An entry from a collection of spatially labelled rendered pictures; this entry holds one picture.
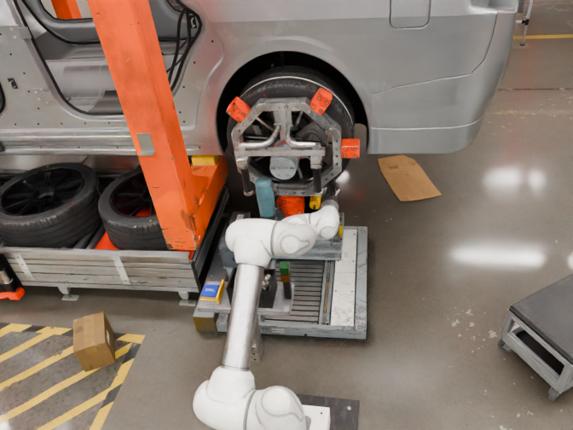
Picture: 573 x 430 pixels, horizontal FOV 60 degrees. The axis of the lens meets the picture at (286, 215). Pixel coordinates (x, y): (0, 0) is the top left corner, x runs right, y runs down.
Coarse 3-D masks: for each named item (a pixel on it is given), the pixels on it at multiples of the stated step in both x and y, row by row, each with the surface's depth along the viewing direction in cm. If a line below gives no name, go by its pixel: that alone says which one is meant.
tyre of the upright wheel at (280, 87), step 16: (256, 80) 249; (272, 80) 239; (288, 80) 235; (304, 80) 237; (320, 80) 242; (256, 96) 239; (272, 96) 238; (288, 96) 236; (304, 96) 235; (336, 112) 238; (352, 112) 257; (352, 128) 247; (336, 176) 262
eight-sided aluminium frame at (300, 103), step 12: (300, 96) 233; (252, 108) 235; (264, 108) 232; (276, 108) 232; (288, 108) 231; (300, 108) 230; (252, 120) 238; (324, 120) 233; (240, 132) 243; (336, 132) 235; (336, 144) 240; (336, 156) 245; (252, 168) 261; (336, 168) 248; (252, 180) 260; (324, 180) 254; (276, 192) 263; (288, 192) 262; (300, 192) 261; (312, 192) 260
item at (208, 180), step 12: (192, 168) 275; (204, 168) 274; (216, 168) 273; (204, 180) 259; (216, 180) 272; (204, 192) 256; (216, 192) 273; (204, 204) 253; (216, 204) 273; (204, 216) 253
